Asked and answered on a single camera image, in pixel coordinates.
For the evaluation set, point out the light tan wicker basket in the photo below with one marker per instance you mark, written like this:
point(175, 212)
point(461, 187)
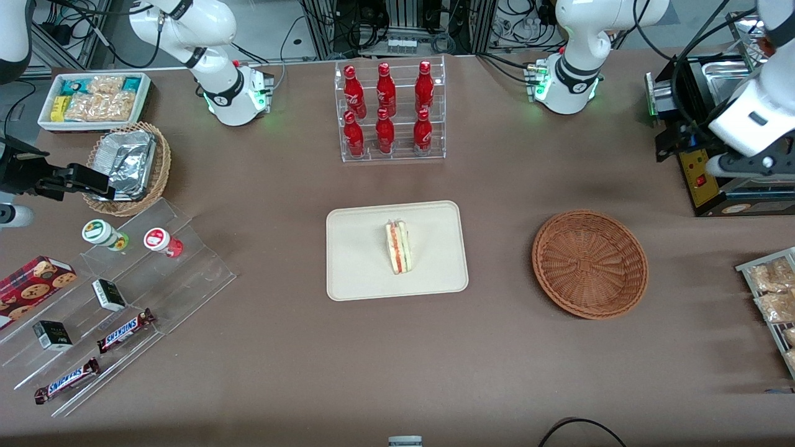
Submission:
point(163, 164)

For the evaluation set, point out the yellow snack packet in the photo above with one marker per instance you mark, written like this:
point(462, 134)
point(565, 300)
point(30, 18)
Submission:
point(58, 108)

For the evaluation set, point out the red cola bottle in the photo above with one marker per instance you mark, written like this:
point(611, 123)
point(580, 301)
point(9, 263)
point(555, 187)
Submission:
point(354, 138)
point(424, 90)
point(354, 93)
point(385, 135)
point(422, 134)
point(386, 93)

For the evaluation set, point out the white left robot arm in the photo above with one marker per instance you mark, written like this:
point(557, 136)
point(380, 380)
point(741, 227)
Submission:
point(574, 37)

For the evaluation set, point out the green lid yogurt cup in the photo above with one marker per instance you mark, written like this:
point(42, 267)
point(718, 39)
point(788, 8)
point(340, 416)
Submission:
point(98, 232)

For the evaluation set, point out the clear acrylic bottle rack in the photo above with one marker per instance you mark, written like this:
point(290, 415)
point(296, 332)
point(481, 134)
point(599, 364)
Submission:
point(404, 152)

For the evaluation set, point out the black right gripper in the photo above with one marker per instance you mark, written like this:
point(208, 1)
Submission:
point(17, 172)

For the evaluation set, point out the beige rectangular tray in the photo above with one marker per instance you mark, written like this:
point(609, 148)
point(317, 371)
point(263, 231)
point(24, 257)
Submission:
point(354, 261)

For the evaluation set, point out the small black carton box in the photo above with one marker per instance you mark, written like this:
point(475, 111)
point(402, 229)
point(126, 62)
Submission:
point(53, 335)
point(109, 295)

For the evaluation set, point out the teal snack packet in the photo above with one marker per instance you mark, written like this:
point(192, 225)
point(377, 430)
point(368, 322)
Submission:
point(74, 87)
point(131, 84)

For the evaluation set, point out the stainless steel tray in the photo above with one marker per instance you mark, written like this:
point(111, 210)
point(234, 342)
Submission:
point(723, 81)
point(742, 25)

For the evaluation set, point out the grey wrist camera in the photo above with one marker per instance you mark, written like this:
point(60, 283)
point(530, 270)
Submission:
point(745, 166)
point(15, 216)

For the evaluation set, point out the round brown wicker basket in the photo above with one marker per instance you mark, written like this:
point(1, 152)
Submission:
point(590, 264)

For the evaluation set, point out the small grey device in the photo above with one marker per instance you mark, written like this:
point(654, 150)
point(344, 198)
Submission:
point(405, 442)

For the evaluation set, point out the clear acrylic step display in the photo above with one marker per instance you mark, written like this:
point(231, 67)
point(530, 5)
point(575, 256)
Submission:
point(186, 279)

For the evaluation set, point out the triangular sandwich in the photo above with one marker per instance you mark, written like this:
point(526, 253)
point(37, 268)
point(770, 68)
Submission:
point(399, 248)

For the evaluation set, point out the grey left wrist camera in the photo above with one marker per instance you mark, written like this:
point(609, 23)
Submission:
point(745, 166)

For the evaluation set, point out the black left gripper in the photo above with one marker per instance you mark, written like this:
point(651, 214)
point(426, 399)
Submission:
point(690, 126)

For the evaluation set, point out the black machine with yellow panel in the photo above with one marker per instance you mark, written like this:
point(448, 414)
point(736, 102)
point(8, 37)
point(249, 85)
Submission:
point(699, 183)

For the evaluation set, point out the Snickers chocolate bar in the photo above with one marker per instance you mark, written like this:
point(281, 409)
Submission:
point(67, 380)
point(124, 331)

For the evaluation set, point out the red lid yogurt cup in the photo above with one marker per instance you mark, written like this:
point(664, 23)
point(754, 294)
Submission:
point(158, 239)

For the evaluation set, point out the white rectangular snack bin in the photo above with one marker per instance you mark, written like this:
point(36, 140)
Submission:
point(45, 121)

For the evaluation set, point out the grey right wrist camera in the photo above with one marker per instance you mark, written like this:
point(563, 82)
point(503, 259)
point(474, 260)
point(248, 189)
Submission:
point(15, 216)

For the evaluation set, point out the clear bag of crackers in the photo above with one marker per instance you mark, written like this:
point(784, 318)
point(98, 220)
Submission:
point(105, 84)
point(99, 107)

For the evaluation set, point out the white power strip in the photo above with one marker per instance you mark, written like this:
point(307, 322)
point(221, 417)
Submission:
point(401, 46)

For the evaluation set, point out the clear bag of pastries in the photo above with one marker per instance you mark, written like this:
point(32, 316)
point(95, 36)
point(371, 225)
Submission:
point(776, 307)
point(770, 276)

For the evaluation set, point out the red chocolate cookie box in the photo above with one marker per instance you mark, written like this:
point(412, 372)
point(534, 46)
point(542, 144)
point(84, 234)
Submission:
point(34, 282)

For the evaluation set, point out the aluminium frame stand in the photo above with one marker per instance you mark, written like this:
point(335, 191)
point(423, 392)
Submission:
point(323, 28)

